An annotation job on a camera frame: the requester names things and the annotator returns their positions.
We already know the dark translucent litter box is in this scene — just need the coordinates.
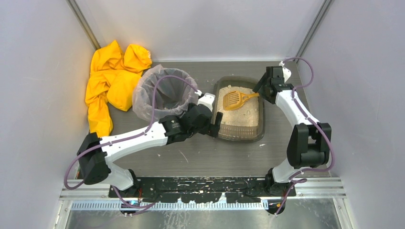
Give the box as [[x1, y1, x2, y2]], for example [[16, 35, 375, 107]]
[[213, 76, 265, 142]]

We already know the translucent trash bag liner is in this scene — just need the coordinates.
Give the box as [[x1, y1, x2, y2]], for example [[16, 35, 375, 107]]
[[132, 65, 198, 121]]

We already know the orange plastic litter scoop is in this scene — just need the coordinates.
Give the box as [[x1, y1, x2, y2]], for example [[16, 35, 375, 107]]
[[223, 91, 259, 111]]

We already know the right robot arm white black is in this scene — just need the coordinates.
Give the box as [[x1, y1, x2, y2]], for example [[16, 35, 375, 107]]
[[253, 66, 331, 195]]

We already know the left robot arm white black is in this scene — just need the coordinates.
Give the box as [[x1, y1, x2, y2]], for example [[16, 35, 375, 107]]
[[77, 104, 223, 191]]

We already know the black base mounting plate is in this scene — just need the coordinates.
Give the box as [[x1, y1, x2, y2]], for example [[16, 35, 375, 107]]
[[108, 176, 297, 204]]

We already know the yellow cloth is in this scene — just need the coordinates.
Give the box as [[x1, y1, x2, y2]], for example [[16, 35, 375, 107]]
[[85, 40, 152, 137]]

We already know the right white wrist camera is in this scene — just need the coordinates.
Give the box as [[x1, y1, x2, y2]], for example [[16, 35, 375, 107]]
[[278, 61, 292, 83]]

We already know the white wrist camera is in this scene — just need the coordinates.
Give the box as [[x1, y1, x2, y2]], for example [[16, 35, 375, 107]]
[[195, 90, 215, 112], [278, 61, 292, 83]]

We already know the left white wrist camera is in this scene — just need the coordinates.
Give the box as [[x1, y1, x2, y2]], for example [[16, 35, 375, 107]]
[[195, 90, 215, 112]]

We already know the aluminium rail frame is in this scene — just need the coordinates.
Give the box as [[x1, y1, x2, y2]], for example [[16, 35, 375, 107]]
[[59, 177, 347, 215]]

